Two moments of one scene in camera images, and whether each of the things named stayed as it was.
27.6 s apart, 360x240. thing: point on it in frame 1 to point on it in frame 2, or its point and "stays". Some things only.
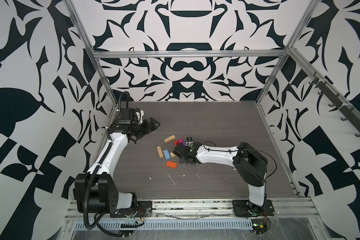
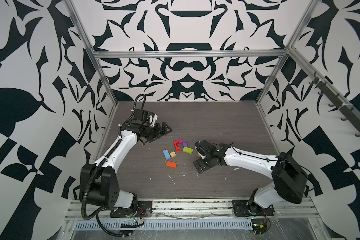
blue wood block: (166, 154) stays
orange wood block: (171, 164) stays
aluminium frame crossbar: (96, 52) stays
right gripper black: (182, 161) to (202, 167)
